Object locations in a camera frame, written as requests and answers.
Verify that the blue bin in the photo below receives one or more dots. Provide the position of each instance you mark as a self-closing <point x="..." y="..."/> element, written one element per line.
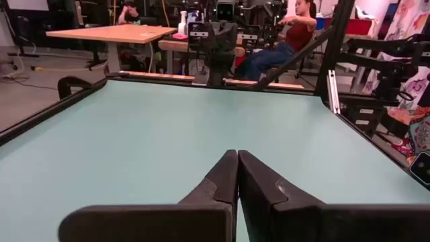
<point x="320" y="23"/>

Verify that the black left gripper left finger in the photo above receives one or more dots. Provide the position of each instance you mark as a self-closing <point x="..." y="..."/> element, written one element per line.
<point x="215" y="188"/>

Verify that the red bin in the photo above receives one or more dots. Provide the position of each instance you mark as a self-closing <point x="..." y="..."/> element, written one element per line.
<point x="357" y="27"/>

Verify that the silver aluminium profile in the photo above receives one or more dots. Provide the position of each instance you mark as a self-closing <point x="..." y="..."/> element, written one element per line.
<point x="333" y="94"/>

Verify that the black robot rig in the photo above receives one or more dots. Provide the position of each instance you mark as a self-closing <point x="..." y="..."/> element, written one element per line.
<point x="386" y="45"/>

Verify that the light wooden work table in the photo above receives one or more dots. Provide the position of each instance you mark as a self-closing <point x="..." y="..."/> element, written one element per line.
<point x="151" y="75"/>

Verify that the light wooden desk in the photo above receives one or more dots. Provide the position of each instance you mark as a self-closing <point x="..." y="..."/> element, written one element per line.
<point x="114" y="33"/>

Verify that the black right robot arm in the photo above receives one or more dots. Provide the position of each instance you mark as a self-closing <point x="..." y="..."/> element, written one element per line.
<point x="220" y="64"/>

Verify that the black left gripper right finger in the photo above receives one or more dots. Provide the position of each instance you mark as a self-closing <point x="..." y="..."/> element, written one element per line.
<point x="268" y="208"/>

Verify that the white spray bottle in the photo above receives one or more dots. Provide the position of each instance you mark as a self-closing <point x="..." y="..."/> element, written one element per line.
<point x="182" y="27"/>

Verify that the whiteboard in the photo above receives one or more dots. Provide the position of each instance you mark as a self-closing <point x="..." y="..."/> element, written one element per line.
<point x="27" y="4"/>

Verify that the small black camera box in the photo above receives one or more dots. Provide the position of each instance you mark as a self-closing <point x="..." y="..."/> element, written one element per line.
<point x="421" y="168"/>

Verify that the person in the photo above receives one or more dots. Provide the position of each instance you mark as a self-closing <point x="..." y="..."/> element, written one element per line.
<point x="129" y="15"/>
<point x="297" y="35"/>

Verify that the pink cloth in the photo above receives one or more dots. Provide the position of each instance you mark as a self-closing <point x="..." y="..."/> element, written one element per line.
<point x="179" y="36"/>

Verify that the wooden desk with grey legs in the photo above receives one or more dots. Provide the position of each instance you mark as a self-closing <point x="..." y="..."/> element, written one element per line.
<point x="174" y="45"/>

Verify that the floral patterned fabric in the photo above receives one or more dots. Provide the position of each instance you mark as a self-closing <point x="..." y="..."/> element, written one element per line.
<point x="403" y="13"/>

